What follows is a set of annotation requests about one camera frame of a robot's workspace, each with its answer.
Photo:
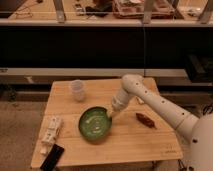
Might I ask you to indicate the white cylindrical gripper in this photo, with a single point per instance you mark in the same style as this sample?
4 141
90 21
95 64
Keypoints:
119 102

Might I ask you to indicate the green ceramic bowl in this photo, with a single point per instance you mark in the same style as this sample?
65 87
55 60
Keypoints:
94 124

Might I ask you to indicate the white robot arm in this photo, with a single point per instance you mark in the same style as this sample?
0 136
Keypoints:
197 131

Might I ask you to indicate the wooden table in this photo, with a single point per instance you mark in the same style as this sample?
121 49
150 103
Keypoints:
128 141

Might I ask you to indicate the white packaged snack bar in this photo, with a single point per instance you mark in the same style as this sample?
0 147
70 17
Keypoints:
52 131

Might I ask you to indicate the black remote control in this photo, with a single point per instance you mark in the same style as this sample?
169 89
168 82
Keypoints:
52 158

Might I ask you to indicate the long workbench shelf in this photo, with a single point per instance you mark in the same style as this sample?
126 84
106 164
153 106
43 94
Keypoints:
41 40

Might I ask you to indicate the clutter tray on shelf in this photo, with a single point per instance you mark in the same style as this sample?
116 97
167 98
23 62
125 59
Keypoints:
135 8

